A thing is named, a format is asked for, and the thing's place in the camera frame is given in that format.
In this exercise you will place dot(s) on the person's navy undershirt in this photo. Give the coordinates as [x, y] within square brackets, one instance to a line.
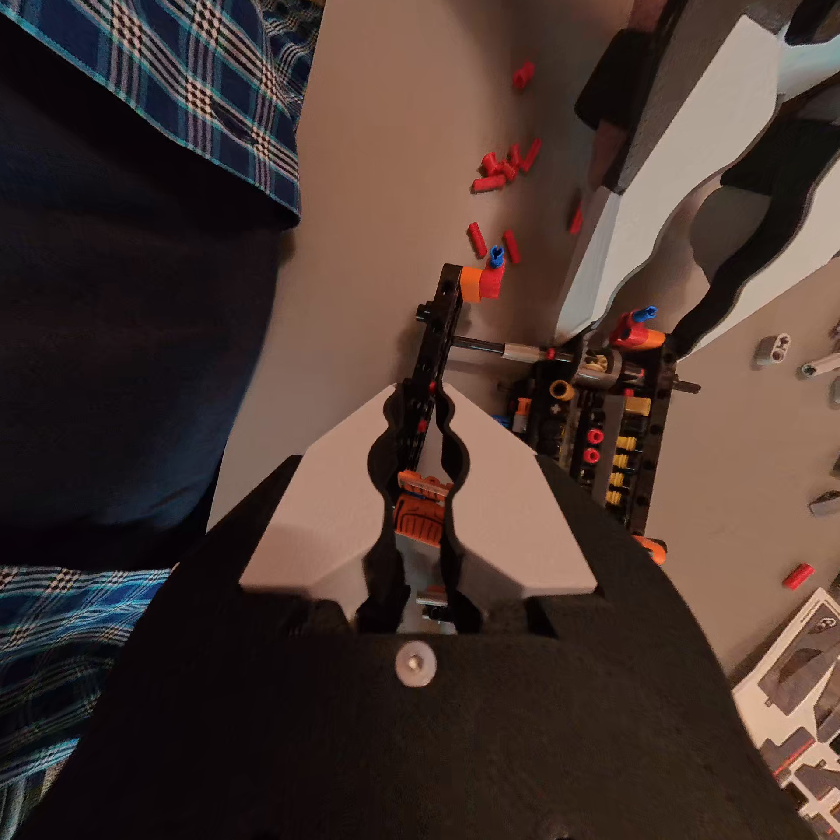
[98, 328]

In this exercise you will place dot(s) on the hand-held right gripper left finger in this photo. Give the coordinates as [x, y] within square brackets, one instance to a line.
[315, 525]

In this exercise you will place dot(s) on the person in plaid shirt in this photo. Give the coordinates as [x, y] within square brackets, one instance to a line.
[197, 79]

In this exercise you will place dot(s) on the pile of light grey lego connectors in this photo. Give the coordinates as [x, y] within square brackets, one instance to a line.
[773, 348]

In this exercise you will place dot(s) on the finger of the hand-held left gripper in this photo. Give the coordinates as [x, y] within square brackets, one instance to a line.
[800, 164]
[656, 164]

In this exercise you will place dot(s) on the lego car chassis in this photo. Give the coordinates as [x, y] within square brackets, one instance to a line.
[558, 433]

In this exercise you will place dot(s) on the person's left hand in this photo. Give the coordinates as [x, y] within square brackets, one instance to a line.
[607, 157]

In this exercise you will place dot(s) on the short red lego connector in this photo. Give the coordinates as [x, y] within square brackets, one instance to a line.
[799, 576]

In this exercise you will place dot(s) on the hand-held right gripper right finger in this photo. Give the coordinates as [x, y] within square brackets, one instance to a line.
[518, 525]

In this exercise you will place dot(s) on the pile of red lego pins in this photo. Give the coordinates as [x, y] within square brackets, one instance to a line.
[499, 172]

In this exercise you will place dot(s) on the lego sticker sheet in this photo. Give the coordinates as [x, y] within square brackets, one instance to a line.
[794, 689]

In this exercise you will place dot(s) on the black lego side beam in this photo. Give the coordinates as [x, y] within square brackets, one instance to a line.
[433, 341]

